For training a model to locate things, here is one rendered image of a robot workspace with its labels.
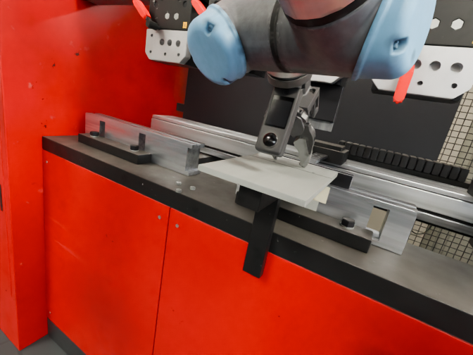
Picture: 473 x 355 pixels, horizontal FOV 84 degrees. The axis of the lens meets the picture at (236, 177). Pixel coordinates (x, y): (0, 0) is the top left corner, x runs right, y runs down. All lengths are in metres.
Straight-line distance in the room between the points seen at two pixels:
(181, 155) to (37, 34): 0.59
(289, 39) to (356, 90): 0.89
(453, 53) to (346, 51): 0.37
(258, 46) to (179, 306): 0.66
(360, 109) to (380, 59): 0.90
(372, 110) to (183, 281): 0.87
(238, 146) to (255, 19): 0.72
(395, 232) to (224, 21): 0.50
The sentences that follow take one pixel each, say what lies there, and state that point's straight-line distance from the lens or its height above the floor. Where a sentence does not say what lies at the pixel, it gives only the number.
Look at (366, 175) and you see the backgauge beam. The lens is 0.86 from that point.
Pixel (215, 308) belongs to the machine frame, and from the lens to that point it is 0.71.
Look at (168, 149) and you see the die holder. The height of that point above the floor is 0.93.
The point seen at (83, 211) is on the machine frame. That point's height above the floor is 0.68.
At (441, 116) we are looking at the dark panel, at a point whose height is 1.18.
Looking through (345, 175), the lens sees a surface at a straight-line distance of 0.61.
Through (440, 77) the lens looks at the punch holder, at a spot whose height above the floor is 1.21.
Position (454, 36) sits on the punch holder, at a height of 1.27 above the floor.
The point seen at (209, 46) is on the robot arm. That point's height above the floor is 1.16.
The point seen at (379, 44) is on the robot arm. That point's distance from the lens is 0.23.
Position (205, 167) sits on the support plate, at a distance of 0.42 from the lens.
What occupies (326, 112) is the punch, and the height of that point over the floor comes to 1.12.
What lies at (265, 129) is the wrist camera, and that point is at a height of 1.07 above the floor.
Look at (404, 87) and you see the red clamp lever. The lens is 0.54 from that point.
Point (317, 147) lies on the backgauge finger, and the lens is 0.82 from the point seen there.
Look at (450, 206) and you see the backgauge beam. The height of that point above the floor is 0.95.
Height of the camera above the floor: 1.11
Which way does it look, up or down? 16 degrees down
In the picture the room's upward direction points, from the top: 11 degrees clockwise
